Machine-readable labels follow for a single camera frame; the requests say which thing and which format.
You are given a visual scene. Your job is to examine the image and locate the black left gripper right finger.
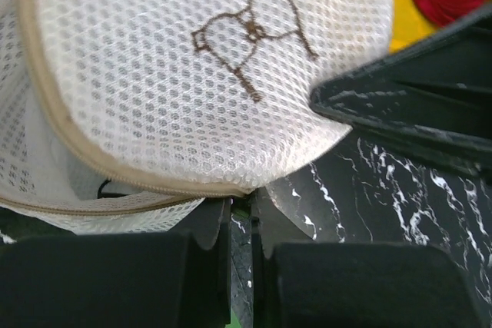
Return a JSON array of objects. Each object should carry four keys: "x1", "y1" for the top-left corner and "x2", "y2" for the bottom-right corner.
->
[{"x1": 249, "y1": 189, "x2": 484, "y2": 327}]

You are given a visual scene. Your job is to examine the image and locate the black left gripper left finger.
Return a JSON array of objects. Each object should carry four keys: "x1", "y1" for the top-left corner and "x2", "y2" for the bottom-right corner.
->
[{"x1": 1, "y1": 199, "x2": 231, "y2": 327}]

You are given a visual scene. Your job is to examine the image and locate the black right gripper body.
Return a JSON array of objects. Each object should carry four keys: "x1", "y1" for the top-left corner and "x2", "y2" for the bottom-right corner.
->
[{"x1": 310, "y1": 8, "x2": 491, "y2": 177}]

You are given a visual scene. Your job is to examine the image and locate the black bra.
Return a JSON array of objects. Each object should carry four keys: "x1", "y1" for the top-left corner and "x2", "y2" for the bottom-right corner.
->
[{"x1": 97, "y1": 179, "x2": 135, "y2": 199}]

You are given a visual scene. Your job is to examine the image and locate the white mesh laundry bag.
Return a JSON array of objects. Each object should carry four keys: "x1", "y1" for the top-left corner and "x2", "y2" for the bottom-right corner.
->
[{"x1": 1, "y1": 0, "x2": 393, "y2": 234}]

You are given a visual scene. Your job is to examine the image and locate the yellow plastic tray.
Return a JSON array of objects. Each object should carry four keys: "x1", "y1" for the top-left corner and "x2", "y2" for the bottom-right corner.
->
[{"x1": 390, "y1": 0, "x2": 442, "y2": 52}]

